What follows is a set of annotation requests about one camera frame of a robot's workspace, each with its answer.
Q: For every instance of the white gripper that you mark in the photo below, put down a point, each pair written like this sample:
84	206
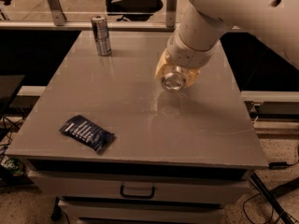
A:
188	56

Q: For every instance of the black office chair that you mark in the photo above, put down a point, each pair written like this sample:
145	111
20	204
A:
133	10

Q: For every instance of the middle metal railing bracket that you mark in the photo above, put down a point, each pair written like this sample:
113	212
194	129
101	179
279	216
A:
171	13

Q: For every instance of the blue rxbar blueberry wrapper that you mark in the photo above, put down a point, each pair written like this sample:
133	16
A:
87	133

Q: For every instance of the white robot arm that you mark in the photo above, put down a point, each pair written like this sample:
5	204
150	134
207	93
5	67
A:
274	22

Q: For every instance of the green snack bag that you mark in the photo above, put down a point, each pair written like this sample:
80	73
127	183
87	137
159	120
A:
14	166

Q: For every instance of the metal railing bracket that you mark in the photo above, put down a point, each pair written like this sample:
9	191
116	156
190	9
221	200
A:
58	17
171	13

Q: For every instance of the black drawer handle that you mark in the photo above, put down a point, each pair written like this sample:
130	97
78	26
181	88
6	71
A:
137	192

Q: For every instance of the grey drawer cabinet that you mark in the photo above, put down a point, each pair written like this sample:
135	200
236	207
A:
197	147

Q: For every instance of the tall silver energy drink can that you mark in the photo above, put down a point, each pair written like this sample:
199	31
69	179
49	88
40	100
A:
101	35

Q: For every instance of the left metal railing bracket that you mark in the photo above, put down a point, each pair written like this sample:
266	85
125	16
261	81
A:
58	17

